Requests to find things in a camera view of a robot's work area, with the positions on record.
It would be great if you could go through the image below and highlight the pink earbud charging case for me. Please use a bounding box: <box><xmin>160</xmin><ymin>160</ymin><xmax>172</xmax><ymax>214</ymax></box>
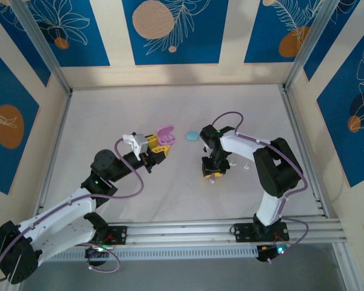
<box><xmin>156</xmin><ymin>124</ymin><xmax>179</xmax><ymax>146</ymax></box>

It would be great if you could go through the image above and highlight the aluminium mounting rail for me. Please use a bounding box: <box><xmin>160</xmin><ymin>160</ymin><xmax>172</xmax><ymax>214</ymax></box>
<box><xmin>13</xmin><ymin>219</ymin><xmax>348</xmax><ymax>251</ymax></box>

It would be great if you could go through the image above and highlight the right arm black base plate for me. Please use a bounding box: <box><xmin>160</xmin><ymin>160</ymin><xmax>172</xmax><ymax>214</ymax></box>
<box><xmin>230</xmin><ymin>223</ymin><xmax>291</xmax><ymax>243</ymax></box>

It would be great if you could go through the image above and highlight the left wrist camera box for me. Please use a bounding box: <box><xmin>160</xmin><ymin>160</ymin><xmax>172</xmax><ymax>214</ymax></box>
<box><xmin>122</xmin><ymin>132</ymin><xmax>150</xmax><ymax>162</ymax></box>

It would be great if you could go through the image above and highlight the grey slotted cable duct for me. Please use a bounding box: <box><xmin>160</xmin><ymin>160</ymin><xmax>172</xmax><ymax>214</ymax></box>
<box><xmin>36</xmin><ymin>246</ymin><xmax>258</xmax><ymax>263</ymax></box>

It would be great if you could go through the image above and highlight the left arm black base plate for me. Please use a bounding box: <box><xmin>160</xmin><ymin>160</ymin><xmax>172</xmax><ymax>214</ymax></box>
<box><xmin>78</xmin><ymin>226</ymin><xmax>128</xmax><ymax>246</ymax></box>

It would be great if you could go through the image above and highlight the aluminium corner post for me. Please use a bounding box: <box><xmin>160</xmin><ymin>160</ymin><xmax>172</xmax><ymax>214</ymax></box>
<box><xmin>282</xmin><ymin>0</ymin><xmax>343</xmax><ymax>92</ymax></box>
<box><xmin>8</xmin><ymin>0</ymin><xmax>73</xmax><ymax>95</ymax></box>

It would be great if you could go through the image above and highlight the aluminium side rail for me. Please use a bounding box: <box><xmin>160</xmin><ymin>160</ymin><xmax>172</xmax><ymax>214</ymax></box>
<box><xmin>32</xmin><ymin>90</ymin><xmax>73</xmax><ymax>226</ymax></box>
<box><xmin>279</xmin><ymin>84</ymin><xmax>330</xmax><ymax>219</ymax></box>

